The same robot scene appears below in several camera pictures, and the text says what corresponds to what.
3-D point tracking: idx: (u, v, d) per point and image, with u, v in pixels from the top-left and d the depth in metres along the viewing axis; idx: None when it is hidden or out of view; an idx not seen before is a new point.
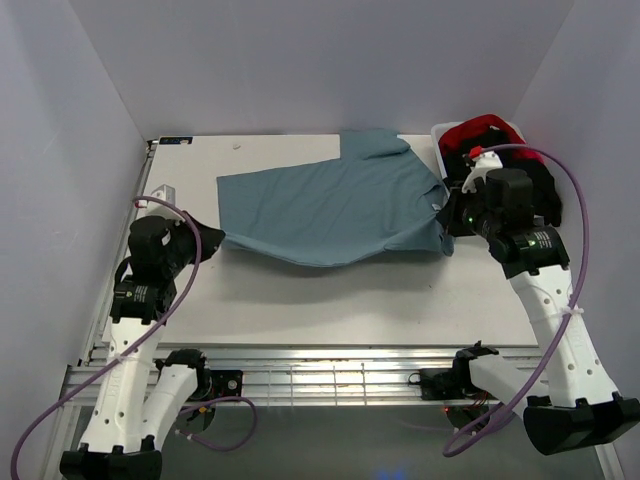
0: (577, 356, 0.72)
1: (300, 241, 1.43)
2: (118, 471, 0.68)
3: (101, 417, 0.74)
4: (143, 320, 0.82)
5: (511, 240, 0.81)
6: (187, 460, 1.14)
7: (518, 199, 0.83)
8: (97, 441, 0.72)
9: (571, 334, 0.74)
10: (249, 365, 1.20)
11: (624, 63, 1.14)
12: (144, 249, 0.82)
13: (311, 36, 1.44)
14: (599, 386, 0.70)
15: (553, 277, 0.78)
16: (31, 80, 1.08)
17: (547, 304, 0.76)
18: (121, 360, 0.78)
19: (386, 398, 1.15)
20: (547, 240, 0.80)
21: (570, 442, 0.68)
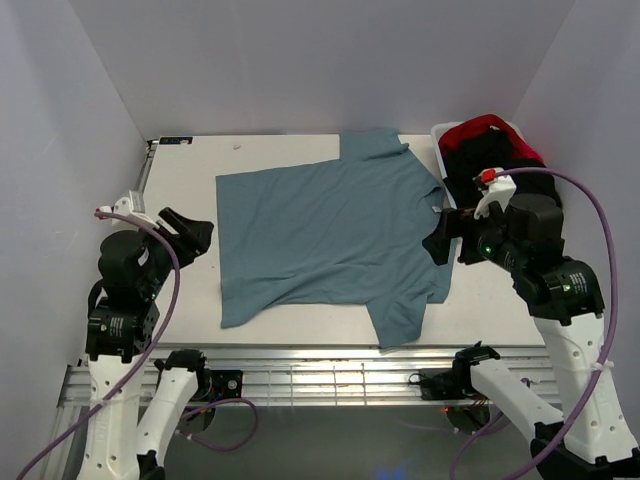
0: (602, 412, 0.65)
1: (298, 241, 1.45)
2: None
3: (92, 459, 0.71)
4: (123, 358, 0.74)
5: (543, 282, 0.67)
6: (188, 460, 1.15)
7: (553, 230, 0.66)
8: None
9: (598, 391, 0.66)
10: (249, 365, 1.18)
11: (623, 65, 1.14)
12: (118, 277, 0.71)
13: (311, 35, 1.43)
14: (619, 443, 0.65)
15: (585, 326, 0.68)
16: (31, 82, 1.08)
17: (575, 359, 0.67)
18: (104, 404, 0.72)
19: (387, 399, 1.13)
20: (584, 281, 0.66)
21: None
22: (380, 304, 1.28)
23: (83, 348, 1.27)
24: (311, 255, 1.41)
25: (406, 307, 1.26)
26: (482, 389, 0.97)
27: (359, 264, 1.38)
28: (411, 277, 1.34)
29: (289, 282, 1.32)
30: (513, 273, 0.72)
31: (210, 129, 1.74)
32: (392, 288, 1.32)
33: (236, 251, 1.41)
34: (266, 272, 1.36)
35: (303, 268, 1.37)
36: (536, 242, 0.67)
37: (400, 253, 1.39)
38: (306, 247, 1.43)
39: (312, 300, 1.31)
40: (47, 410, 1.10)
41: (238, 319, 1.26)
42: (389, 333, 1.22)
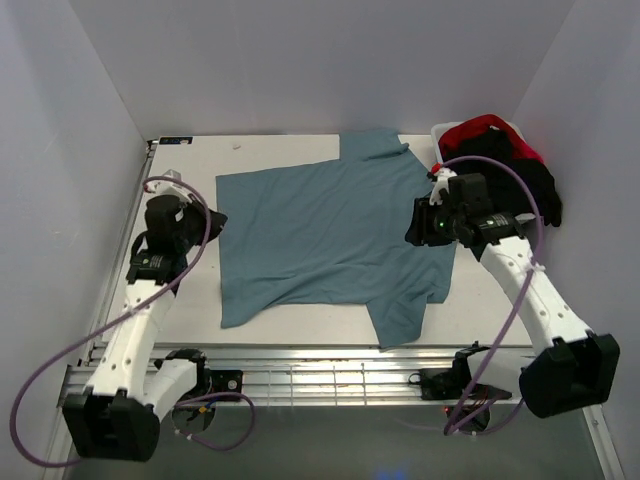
0: (547, 302, 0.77)
1: (298, 241, 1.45)
2: (118, 415, 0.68)
3: (106, 363, 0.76)
4: (157, 281, 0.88)
5: (477, 226, 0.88)
6: (183, 460, 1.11)
7: (478, 189, 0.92)
8: (102, 384, 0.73)
9: (540, 289, 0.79)
10: (249, 365, 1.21)
11: (624, 64, 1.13)
12: (159, 224, 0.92)
13: (311, 34, 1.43)
14: (571, 326, 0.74)
15: (513, 245, 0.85)
16: (30, 82, 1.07)
17: (511, 267, 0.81)
18: (133, 313, 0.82)
19: (386, 399, 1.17)
20: (509, 225, 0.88)
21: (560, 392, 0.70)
22: (380, 304, 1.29)
23: (84, 348, 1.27)
24: (311, 255, 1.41)
25: (406, 307, 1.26)
26: (479, 375, 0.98)
27: (359, 265, 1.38)
28: (411, 276, 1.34)
29: (289, 281, 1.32)
30: (458, 231, 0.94)
31: (210, 129, 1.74)
32: (392, 288, 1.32)
33: (236, 250, 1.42)
34: (266, 271, 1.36)
35: (303, 268, 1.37)
36: (469, 197, 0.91)
37: (400, 253, 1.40)
38: (306, 247, 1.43)
39: (312, 300, 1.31)
40: (47, 410, 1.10)
41: (238, 319, 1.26)
42: (389, 333, 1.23)
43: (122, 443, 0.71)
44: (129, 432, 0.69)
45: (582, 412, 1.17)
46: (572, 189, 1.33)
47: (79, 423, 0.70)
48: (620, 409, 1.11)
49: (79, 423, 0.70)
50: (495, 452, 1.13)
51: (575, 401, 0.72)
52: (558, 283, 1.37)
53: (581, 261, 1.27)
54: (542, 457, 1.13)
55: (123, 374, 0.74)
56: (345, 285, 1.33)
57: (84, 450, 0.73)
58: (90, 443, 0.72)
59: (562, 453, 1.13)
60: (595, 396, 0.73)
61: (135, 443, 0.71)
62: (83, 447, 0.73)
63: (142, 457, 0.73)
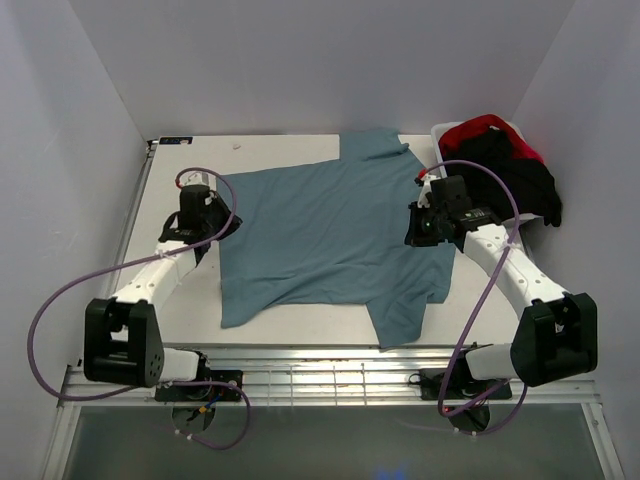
0: (524, 271, 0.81)
1: (298, 241, 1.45)
2: (135, 321, 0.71)
3: (132, 283, 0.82)
4: (185, 241, 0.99)
5: (458, 219, 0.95)
6: (182, 460, 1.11)
7: (458, 187, 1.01)
8: (126, 295, 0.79)
9: (517, 262, 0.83)
10: (249, 365, 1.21)
11: (624, 64, 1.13)
12: (190, 202, 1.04)
13: (311, 34, 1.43)
14: (550, 289, 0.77)
15: (490, 230, 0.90)
16: (31, 83, 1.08)
17: (489, 247, 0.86)
18: (162, 256, 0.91)
19: (386, 399, 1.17)
20: (487, 216, 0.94)
21: (549, 353, 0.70)
22: (380, 304, 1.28)
23: None
24: (311, 255, 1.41)
25: (406, 307, 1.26)
26: (478, 367, 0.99)
27: (359, 264, 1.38)
28: (411, 276, 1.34)
29: (289, 281, 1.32)
30: (443, 228, 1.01)
31: (210, 129, 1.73)
32: (391, 289, 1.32)
33: (237, 250, 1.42)
34: (266, 271, 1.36)
35: (304, 268, 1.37)
36: (449, 194, 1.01)
37: (400, 253, 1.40)
38: (306, 247, 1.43)
39: (312, 300, 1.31)
40: (47, 410, 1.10)
41: (238, 319, 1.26)
42: (389, 333, 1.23)
43: (131, 356, 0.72)
44: (142, 339, 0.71)
45: (582, 412, 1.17)
46: (572, 189, 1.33)
47: (97, 324, 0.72)
48: (619, 409, 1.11)
49: (96, 323, 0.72)
50: (494, 452, 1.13)
51: (566, 368, 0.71)
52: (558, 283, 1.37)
53: (581, 262, 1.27)
54: (542, 458, 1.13)
55: (147, 291, 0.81)
56: (345, 286, 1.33)
57: (89, 361, 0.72)
58: (99, 354, 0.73)
59: (561, 453, 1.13)
60: (586, 363, 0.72)
61: (142, 362, 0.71)
62: (91, 357, 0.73)
63: (143, 382, 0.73)
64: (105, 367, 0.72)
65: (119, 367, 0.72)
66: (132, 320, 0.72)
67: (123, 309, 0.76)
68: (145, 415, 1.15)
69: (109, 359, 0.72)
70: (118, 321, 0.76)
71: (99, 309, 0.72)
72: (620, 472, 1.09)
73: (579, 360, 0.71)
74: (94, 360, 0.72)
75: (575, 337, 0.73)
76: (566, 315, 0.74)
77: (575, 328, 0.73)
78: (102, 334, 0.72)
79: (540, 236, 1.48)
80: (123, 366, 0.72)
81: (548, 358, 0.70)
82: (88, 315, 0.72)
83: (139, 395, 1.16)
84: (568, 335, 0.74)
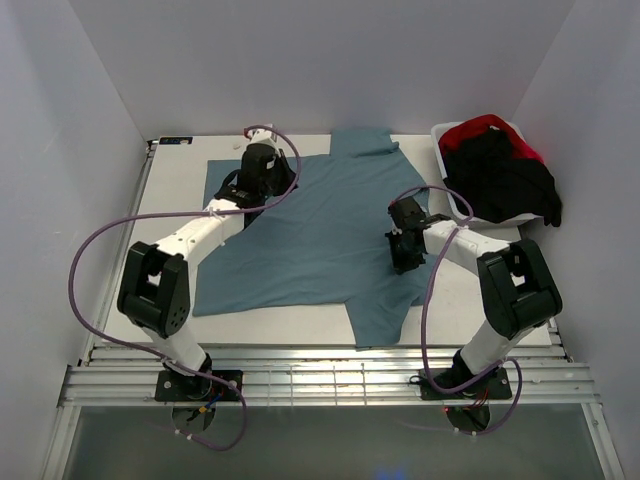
0: (471, 238, 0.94)
1: (278, 235, 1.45)
2: (170, 275, 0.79)
3: (175, 237, 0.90)
4: (240, 204, 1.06)
5: (415, 228, 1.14)
6: (181, 461, 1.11)
7: (410, 205, 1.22)
8: (166, 245, 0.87)
9: (466, 235, 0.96)
10: (249, 365, 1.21)
11: (623, 65, 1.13)
12: (251, 162, 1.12)
13: (310, 34, 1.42)
14: (496, 245, 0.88)
15: (439, 226, 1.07)
16: (32, 86, 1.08)
17: (442, 234, 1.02)
18: (212, 215, 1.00)
19: (386, 399, 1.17)
20: (437, 217, 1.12)
21: (510, 296, 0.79)
22: (360, 304, 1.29)
23: (84, 348, 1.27)
24: (287, 248, 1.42)
25: (387, 310, 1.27)
26: (478, 360, 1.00)
27: (341, 267, 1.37)
28: (392, 278, 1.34)
29: (265, 282, 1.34)
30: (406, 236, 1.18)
31: (210, 129, 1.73)
32: (372, 289, 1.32)
33: (231, 248, 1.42)
34: (243, 266, 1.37)
35: (286, 266, 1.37)
36: (405, 213, 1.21)
37: (382, 254, 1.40)
38: (284, 245, 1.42)
39: (291, 300, 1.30)
40: (47, 410, 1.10)
41: (213, 307, 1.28)
42: (367, 334, 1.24)
43: (157, 303, 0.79)
44: (171, 289, 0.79)
45: (582, 412, 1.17)
46: (572, 189, 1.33)
47: (136, 264, 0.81)
48: (619, 409, 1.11)
49: (134, 265, 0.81)
50: (494, 452, 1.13)
51: (534, 307, 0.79)
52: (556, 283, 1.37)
53: (581, 261, 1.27)
54: (542, 458, 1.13)
55: (186, 246, 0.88)
56: (325, 286, 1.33)
57: (123, 297, 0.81)
58: (131, 293, 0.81)
59: (561, 453, 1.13)
60: (551, 300, 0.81)
61: (165, 308, 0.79)
62: (124, 292, 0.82)
63: (162, 329, 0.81)
64: (134, 302, 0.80)
65: (145, 308, 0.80)
66: (166, 274, 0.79)
67: (162, 256, 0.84)
68: (145, 415, 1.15)
69: (139, 299, 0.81)
70: (156, 267, 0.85)
71: (139, 252, 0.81)
72: (620, 472, 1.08)
73: (542, 297, 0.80)
74: (127, 296, 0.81)
75: (532, 279, 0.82)
76: (519, 264, 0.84)
77: (530, 269, 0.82)
78: (139, 273, 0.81)
79: (539, 235, 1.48)
80: (148, 310, 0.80)
81: (515, 303, 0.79)
82: (129, 255, 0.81)
83: (139, 395, 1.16)
84: (528, 282, 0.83)
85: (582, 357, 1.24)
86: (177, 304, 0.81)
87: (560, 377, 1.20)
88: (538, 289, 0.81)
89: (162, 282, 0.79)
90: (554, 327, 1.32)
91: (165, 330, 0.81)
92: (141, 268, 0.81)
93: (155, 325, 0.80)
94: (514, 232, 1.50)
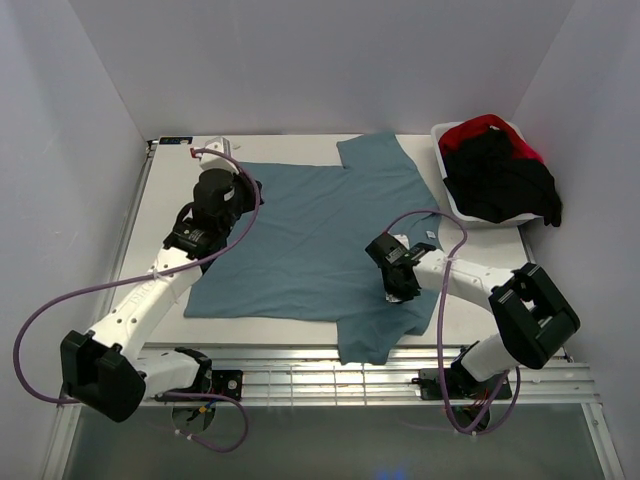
0: (471, 271, 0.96)
1: (278, 237, 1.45)
2: (106, 374, 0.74)
3: (115, 316, 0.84)
4: (189, 255, 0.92)
5: (401, 263, 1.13)
6: (181, 461, 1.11)
7: (389, 240, 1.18)
8: (103, 332, 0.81)
9: (464, 267, 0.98)
10: (249, 365, 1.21)
11: (622, 65, 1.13)
12: (204, 198, 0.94)
13: (311, 34, 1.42)
14: (499, 275, 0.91)
15: (429, 260, 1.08)
16: (33, 88, 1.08)
17: (436, 269, 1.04)
18: (155, 277, 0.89)
19: (386, 399, 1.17)
20: (423, 249, 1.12)
21: (528, 328, 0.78)
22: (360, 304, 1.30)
23: None
24: (287, 250, 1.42)
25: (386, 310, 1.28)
26: (480, 367, 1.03)
27: (340, 269, 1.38)
28: None
29: (259, 286, 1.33)
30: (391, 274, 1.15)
31: (210, 129, 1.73)
32: (369, 288, 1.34)
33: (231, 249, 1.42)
34: (242, 268, 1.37)
35: (285, 267, 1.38)
36: (384, 248, 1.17)
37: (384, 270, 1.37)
38: (284, 246, 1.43)
39: (290, 300, 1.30)
40: (47, 410, 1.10)
41: (203, 308, 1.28)
42: (353, 336, 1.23)
43: (101, 396, 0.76)
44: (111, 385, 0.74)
45: (581, 412, 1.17)
46: (572, 190, 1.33)
47: (70, 359, 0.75)
48: (619, 409, 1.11)
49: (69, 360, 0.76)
50: (494, 452, 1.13)
51: (554, 331, 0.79)
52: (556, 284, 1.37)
53: (581, 262, 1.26)
54: (542, 458, 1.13)
55: (124, 330, 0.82)
56: (325, 288, 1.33)
57: (68, 386, 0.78)
58: (74, 385, 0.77)
59: (561, 453, 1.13)
60: (568, 320, 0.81)
61: (112, 401, 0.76)
62: (68, 384, 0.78)
63: (114, 416, 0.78)
64: (80, 392, 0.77)
65: (93, 398, 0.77)
66: (102, 371, 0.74)
67: (101, 344, 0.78)
68: (146, 415, 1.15)
69: (83, 390, 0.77)
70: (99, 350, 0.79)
71: (74, 345, 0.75)
72: (620, 472, 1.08)
73: (559, 319, 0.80)
74: (71, 386, 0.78)
75: (545, 304, 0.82)
76: (527, 290, 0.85)
77: (540, 294, 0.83)
78: (78, 368, 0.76)
79: (540, 235, 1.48)
80: (96, 399, 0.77)
81: (536, 333, 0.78)
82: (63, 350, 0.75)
83: None
84: (542, 306, 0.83)
85: (582, 357, 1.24)
86: (124, 391, 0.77)
87: (560, 377, 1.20)
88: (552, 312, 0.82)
89: (101, 379, 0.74)
90: None
91: (118, 415, 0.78)
92: (78, 363, 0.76)
93: (106, 412, 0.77)
94: (514, 232, 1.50)
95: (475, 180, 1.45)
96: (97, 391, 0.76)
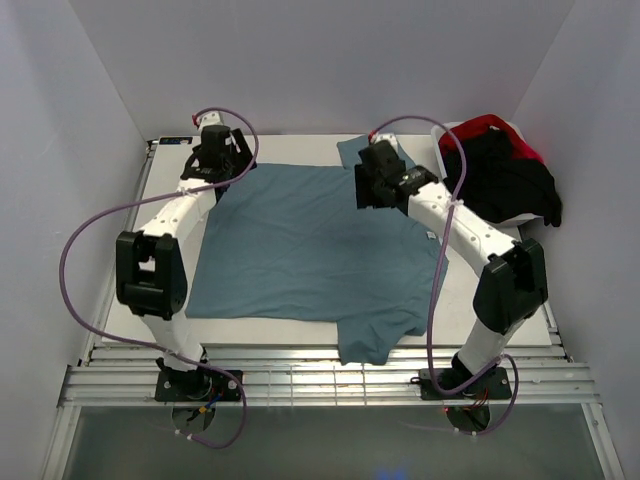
0: (473, 228, 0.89)
1: (279, 236, 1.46)
2: (164, 255, 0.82)
3: (158, 219, 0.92)
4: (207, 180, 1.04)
5: (397, 184, 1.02)
6: (181, 461, 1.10)
7: (386, 151, 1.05)
8: (152, 230, 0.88)
9: (466, 218, 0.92)
10: (248, 365, 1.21)
11: (622, 65, 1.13)
12: (212, 140, 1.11)
13: (310, 34, 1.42)
14: (500, 241, 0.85)
15: (432, 192, 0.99)
16: (33, 88, 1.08)
17: (435, 209, 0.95)
18: (186, 194, 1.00)
19: (386, 399, 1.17)
20: (423, 176, 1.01)
21: (508, 299, 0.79)
22: (362, 304, 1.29)
23: (84, 347, 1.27)
24: (287, 250, 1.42)
25: (388, 311, 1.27)
26: (473, 360, 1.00)
27: (340, 269, 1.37)
28: (391, 279, 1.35)
29: (260, 285, 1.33)
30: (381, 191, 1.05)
31: None
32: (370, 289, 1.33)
33: (231, 249, 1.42)
34: (242, 268, 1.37)
35: (285, 267, 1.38)
36: (381, 161, 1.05)
37: (385, 271, 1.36)
38: (285, 246, 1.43)
39: (291, 300, 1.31)
40: (47, 409, 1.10)
41: (204, 307, 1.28)
42: (351, 336, 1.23)
43: (159, 283, 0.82)
44: (168, 267, 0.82)
45: (581, 412, 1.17)
46: (571, 190, 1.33)
47: (126, 254, 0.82)
48: (619, 409, 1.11)
49: (125, 254, 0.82)
50: (494, 451, 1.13)
51: (525, 307, 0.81)
52: (556, 283, 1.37)
53: (581, 261, 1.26)
54: (542, 458, 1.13)
55: (171, 226, 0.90)
56: (326, 288, 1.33)
57: (121, 286, 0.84)
58: (129, 281, 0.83)
59: (561, 453, 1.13)
60: (541, 297, 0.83)
61: (167, 288, 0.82)
62: (122, 282, 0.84)
63: (168, 309, 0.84)
64: (134, 290, 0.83)
65: (149, 291, 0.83)
66: (160, 253, 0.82)
67: (150, 242, 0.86)
68: (146, 415, 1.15)
69: (139, 285, 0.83)
70: (145, 253, 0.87)
71: (128, 240, 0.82)
72: (620, 472, 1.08)
73: (535, 299, 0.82)
74: (126, 285, 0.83)
75: (528, 279, 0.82)
76: (517, 261, 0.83)
77: (528, 269, 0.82)
78: (132, 263, 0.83)
79: (540, 235, 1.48)
80: (151, 290, 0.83)
81: (511, 305, 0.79)
82: (119, 246, 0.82)
83: (140, 394, 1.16)
84: (522, 277, 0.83)
85: (582, 357, 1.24)
86: (177, 280, 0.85)
87: (560, 377, 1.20)
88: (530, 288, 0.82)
89: (158, 263, 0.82)
90: (553, 327, 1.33)
91: (170, 308, 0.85)
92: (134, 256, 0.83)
93: (161, 305, 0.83)
94: (514, 232, 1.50)
95: (475, 179, 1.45)
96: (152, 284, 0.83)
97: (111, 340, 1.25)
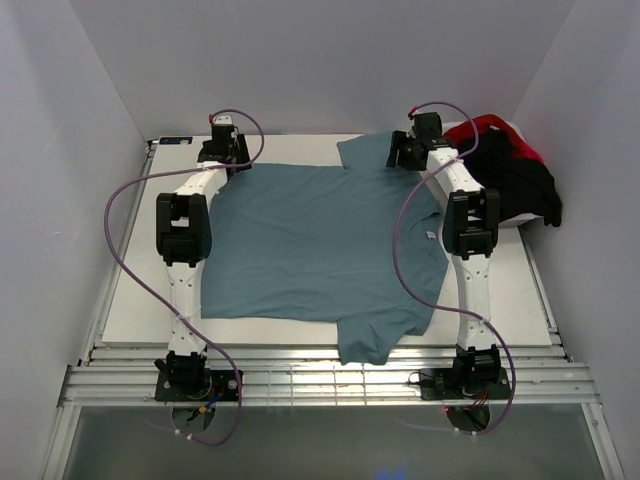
0: (460, 176, 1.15)
1: (278, 236, 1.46)
2: (196, 208, 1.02)
3: (187, 187, 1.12)
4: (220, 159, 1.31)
5: (427, 143, 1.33)
6: (181, 460, 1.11)
7: (431, 121, 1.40)
8: (183, 193, 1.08)
9: (458, 169, 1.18)
10: (249, 365, 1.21)
11: (622, 65, 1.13)
12: (221, 133, 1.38)
13: (310, 34, 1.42)
14: (471, 187, 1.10)
15: (445, 151, 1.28)
16: (33, 89, 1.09)
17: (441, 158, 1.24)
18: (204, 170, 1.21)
19: (386, 399, 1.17)
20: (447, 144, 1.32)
21: (460, 224, 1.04)
22: (361, 304, 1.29)
23: (84, 348, 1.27)
24: (287, 250, 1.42)
25: (388, 311, 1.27)
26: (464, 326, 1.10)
27: (340, 270, 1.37)
28: (392, 279, 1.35)
29: (259, 286, 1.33)
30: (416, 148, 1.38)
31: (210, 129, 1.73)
32: (370, 289, 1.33)
33: (231, 249, 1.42)
34: (242, 268, 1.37)
35: (285, 267, 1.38)
36: (423, 126, 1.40)
37: (385, 272, 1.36)
38: (285, 247, 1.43)
39: (291, 300, 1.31)
40: (47, 409, 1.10)
41: (203, 308, 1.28)
42: (350, 337, 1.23)
43: (193, 230, 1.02)
44: (201, 220, 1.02)
45: (581, 412, 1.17)
46: (571, 189, 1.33)
47: (166, 210, 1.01)
48: (618, 408, 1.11)
49: (165, 210, 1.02)
50: (494, 452, 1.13)
51: (475, 239, 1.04)
52: (556, 283, 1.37)
53: (581, 261, 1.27)
54: (542, 458, 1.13)
55: (197, 190, 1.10)
56: (326, 288, 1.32)
57: (160, 238, 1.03)
58: (166, 233, 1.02)
59: (561, 453, 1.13)
60: (490, 238, 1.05)
61: (199, 233, 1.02)
62: (161, 234, 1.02)
63: (201, 252, 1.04)
64: (173, 238, 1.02)
65: (184, 238, 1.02)
66: (194, 206, 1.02)
67: (182, 201, 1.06)
68: (146, 415, 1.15)
69: (175, 235, 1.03)
70: (177, 212, 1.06)
71: (166, 201, 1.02)
72: (620, 472, 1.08)
73: (485, 236, 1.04)
74: (164, 237, 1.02)
75: (483, 221, 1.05)
76: (480, 206, 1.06)
77: (485, 213, 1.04)
78: (169, 217, 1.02)
79: (540, 235, 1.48)
80: (186, 238, 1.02)
81: (462, 231, 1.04)
82: (159, 203, 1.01)
83: (139, 394, 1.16)
84: (481, 220, 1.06)
85: (582, 357, 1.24)
86: (206, 232, 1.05)
87: (560, 377, 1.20)
88: (483, 228, 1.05)
89: (193, 214, 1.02)
90: (554, 327, 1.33)
91: (202, 251, 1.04)
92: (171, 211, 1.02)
93: (195, 249, 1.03)
94: (514, 232, 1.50)
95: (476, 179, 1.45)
96: (186, 232, 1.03)
97: (111, 340, 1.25)
